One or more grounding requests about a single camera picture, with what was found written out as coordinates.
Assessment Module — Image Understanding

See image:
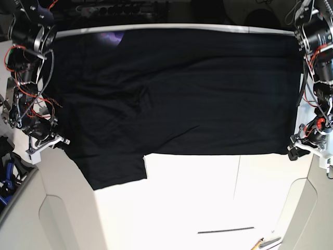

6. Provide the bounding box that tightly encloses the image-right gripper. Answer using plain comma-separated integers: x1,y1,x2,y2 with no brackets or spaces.
287,117,332,161

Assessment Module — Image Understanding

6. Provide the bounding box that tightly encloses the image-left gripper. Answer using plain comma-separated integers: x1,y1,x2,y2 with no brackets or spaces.
24,117,70,153

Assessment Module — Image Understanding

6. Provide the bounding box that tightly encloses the black T-shirt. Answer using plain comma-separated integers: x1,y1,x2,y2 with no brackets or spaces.
46,29,302,190

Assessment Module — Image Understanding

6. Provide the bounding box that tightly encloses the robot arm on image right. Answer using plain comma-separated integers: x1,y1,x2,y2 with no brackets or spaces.
288,1,332,160

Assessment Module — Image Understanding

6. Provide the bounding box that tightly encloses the grey bin with blue items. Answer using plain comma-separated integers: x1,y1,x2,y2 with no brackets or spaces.
1,135,37,223

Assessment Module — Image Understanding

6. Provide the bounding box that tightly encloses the black ruler strip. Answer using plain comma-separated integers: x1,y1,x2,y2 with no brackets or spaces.
197,227,255,234

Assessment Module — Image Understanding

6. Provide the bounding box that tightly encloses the grey marker pen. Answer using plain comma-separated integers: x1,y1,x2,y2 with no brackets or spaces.
259,237,281,249

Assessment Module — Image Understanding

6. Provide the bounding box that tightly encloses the yellow pencil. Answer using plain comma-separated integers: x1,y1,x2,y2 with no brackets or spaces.
251,238,264,250

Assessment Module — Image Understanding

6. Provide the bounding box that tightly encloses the black power strip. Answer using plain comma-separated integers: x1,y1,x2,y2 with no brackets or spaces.
75,4,141,18

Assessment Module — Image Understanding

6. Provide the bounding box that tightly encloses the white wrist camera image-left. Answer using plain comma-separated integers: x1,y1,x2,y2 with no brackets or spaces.
26,150,41,165

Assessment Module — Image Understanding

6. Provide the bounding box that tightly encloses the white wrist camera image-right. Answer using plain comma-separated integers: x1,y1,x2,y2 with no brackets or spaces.
319,157,333,180

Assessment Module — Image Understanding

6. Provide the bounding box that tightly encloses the grey looped cable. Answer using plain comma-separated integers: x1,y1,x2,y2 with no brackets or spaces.
285,0,302,27

